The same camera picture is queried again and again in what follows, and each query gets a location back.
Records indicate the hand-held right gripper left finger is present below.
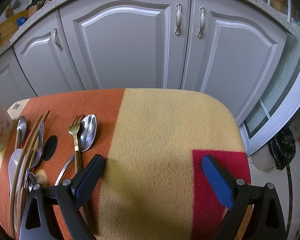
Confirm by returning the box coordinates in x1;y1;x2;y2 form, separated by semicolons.
19;154;105;240

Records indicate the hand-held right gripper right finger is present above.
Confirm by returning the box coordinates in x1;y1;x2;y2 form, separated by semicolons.
201;154;293;240

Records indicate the gold fork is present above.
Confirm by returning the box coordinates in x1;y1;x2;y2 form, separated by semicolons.
68;115;98;237

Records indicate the large steel spoon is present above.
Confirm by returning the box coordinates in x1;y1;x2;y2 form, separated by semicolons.
54;114;98;187

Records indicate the white plastic spoon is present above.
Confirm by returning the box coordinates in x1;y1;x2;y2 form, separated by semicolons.
9;149;24;200

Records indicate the small steel spoon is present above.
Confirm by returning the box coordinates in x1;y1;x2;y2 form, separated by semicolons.
14;116;28;150

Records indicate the white bin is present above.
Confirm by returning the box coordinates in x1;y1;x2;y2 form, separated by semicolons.
250;145;278;172

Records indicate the steel fork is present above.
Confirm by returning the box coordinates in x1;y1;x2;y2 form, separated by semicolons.
24;122;45;188

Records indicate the brown chopstick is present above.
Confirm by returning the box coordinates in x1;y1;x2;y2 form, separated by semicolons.
9;114;43;205
11;110;51;238

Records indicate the black trash bag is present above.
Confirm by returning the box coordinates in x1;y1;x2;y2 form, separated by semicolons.
269;127;297;170

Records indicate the orange yellow red blanket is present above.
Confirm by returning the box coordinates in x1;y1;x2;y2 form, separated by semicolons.
0;88;252;240

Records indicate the white framed glass door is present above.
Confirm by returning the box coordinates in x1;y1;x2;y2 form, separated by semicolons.
236;0;300;157

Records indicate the cream printed card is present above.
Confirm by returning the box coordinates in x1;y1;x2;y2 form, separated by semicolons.
7;100;30;120

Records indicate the narrow white cabinet door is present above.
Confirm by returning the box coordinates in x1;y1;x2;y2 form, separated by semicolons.
0;49;38;105

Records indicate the wooden cutting board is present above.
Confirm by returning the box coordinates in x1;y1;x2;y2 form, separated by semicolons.
0;10;30;49

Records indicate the wooden knife block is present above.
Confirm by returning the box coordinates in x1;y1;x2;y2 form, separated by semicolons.
26;0;47;18

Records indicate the silver cabinet handle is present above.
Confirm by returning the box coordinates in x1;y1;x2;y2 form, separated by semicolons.
175;3;182;35
52;27;63;51
197;6;206;38

